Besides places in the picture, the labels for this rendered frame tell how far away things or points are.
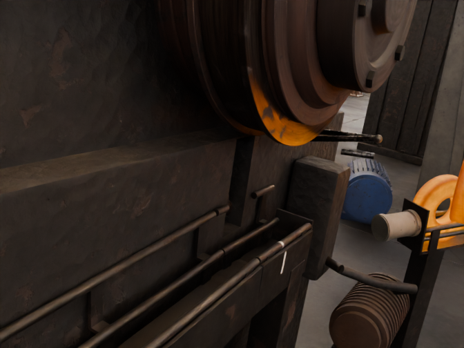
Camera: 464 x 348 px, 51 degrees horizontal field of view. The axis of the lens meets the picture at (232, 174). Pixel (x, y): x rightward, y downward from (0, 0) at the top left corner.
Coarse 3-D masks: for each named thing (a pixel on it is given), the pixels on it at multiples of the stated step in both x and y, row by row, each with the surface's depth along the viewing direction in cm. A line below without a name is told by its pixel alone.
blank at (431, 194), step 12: (432, 180) 109; (444, 180) 107; (456, 180) 108; (420, 192) 109; (432, 192) 107; (444, 192) 108; (420, 204) 107; (432, 204) 108; (432, 216) 109; (444, 216) 114; (456, 228) 113; (444, 240) 113
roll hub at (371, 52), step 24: (336, 0) 54; (384, 0) 59; (408, 0) 67; (336, 24) 56; (360, 24) 56; (384, 24) 62; (408, 24) 74; (336, 48) 58; (360, 48) 58; (384, 48) 70; (336, 72) 61; (360, 72) 61; (384, 72) 70
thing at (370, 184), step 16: (352, 160) 310; (368, 160) 309; (352, 176) 280; (368, 176) 274; (384, 176) 287; (352, 192) 276; (368, 192) 275; (384, 192) 273; (352, 208) 279; (368, 208) 277; (384, 208) 275
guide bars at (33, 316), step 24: (264, 192) 88; (216, 216) 76; (168, 240) 66; (240, 240) 80; (264, 240) 91; (120, 264) 59; (96, 288) 56; (168, 288) 66; (48, 312) 50; (96, 312) 57; (144, 312) 62; (0, 336) 46; (96, 336) 56
